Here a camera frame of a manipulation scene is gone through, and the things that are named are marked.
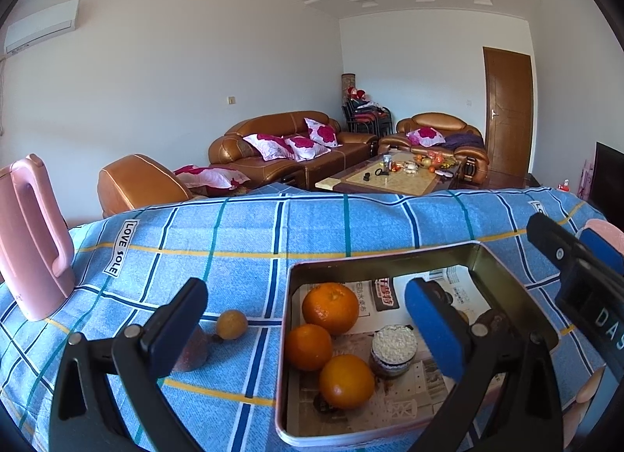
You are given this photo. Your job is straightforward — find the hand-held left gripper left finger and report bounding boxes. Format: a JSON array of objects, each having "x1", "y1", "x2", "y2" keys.
[{"x1": 49, "y1": 277, "x2": 210, "y2": 452}]

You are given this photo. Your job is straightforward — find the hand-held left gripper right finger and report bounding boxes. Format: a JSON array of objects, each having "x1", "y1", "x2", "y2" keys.
[{"x1": 404, "y1": 276, "x2": 577, "y2": 452}]

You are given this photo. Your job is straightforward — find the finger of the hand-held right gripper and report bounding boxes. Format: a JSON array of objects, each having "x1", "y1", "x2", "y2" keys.
[
  {"x1": 579, "y1": 229, "x2": 624, "y2": 282},
  {"x1": 526, "y1": 212, "x2": 586, "y2": 287}
]

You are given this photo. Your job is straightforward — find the small patterned jar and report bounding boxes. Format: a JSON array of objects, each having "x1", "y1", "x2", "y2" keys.
[{"x1": 369, "y1": 324, "x2": 418, "y2": 378}]

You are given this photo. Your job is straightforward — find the pink tin box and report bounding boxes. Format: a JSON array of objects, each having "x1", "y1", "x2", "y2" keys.
[{"x1": 274, "y1": 240, "x2": 559, "y2": 447}]

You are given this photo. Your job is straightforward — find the orange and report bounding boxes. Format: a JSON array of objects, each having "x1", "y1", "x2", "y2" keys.
[
  {"x1": 301, "y1": 282, "x2": 360, "y2": 337},
  {"x1": 285, "y1": 323, "x2": 334, "y2": 373},
  {"x1": 319, "y1": 354, "x2": 376, "y2": 410}
]

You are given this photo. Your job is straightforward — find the person's right hand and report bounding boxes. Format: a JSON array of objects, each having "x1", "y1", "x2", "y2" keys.
[{"x1": 560, "y1": 367, "x2": 624, "y2": 452}]

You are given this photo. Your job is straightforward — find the pink rounded object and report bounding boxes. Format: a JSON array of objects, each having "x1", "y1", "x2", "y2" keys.
[{"x1": 582, "y1": 218, "x2": 624, "y2": 258}]

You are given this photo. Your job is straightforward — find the purple passion fruit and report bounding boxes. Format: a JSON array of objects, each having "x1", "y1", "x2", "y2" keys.
[{"x1": 179, "y1": 324, "x2": 211, "y2": 373}]

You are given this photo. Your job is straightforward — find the dark purple sugarcane piece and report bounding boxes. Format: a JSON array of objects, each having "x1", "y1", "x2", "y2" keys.
[{"x1": 474, "y1": 310, "x2": 509, "y2": 337}]

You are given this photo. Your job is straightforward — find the small yellow round fruit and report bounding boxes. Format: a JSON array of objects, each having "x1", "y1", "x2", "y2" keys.
[{"x1": 216, "y1": 310, "x2": 249, "y2": 342}]

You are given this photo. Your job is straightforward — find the pink bag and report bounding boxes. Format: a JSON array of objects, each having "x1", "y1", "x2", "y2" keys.
[{"x1": 580, "y1": 159, "x2": 596, "y2": 200}]

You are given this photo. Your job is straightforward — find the black television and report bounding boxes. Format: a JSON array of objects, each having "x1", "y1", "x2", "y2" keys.
[{"x1": 589, "y1": 141, "x2": 624, "y2": 234}]

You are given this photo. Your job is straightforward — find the newspaper sheet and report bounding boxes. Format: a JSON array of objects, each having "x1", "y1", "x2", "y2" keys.
[{"x1": 287, "y1": 267, "x2": 491, "y2": 439}]

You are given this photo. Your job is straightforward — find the blue plaid cloth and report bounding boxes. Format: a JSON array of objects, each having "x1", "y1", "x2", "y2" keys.
[{"x1": 0, "y1": 186, "x2": 624, "y2": 452}]

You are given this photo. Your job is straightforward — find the brown wooden door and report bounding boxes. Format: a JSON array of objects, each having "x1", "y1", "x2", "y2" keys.
[{"x1": 482, "y1": 46, "x2": 534, "y2": 178}]

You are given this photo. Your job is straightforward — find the purple blanket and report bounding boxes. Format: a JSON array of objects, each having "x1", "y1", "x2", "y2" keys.
[{"x1": 441, "y1": 132, "x2": 486, "y2": 151}]

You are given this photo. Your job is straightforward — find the wooden coffee table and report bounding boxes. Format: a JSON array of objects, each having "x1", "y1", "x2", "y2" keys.
[{"x1": 314, "y1": 150, "x2": 464, "y2": 197}]

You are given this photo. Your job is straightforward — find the pile of fruit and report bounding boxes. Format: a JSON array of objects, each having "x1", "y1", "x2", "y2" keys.
[{"x1": 413, "y1": 152, "x2": 457, "y2": 173}]

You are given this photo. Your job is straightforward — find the brown leather armchair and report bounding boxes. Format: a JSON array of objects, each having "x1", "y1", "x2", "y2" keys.
[{"x1": 97, "y1": 153, "x2": 255, "y2": 219}]

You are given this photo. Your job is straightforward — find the pink electric kettle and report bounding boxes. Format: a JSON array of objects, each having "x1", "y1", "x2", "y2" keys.
[{"x1": 0, "y1": 153, "x2": 77, "y2": 323}]

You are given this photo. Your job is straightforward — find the red floral white pillow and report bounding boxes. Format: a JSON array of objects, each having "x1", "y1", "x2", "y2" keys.
[
  {"x1": 284, "y1": 135, "x2": 332, "y2": 161},
  {"x1": 304, "y1": 117, "x2": 341, "y2": 149},
  {"x1": 242, "y1": 133, "x2": 294, "y2": 162},
  {"x1": 406, "y1": 127, "x2": 447, "y2": 147},
  {"x1": 172, "y1": 164, "x2": 252, "y2": 190}
]

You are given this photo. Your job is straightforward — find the brown leather two-seat sofa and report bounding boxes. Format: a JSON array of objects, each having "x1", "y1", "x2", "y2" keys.
[{"x1": 379, "y1": 113, "x2": 490, "y2": 186}]

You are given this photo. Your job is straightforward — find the brown leather three-seat sofa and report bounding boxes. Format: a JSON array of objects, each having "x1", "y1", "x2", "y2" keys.
[{"x1": 208, "y1": 111, "x2": 380, "y2": 190}]

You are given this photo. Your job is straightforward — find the stacked black chairs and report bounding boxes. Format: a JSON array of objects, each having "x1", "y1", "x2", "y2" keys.
[{"x1": 341, "y1": 100, "x2": 394, "y2": 139}]

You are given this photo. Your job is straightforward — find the white air conditioner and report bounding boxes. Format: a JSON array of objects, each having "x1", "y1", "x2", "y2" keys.
[{"x1": 4, "y1": 0, "x2": 80, "y2": 54}]

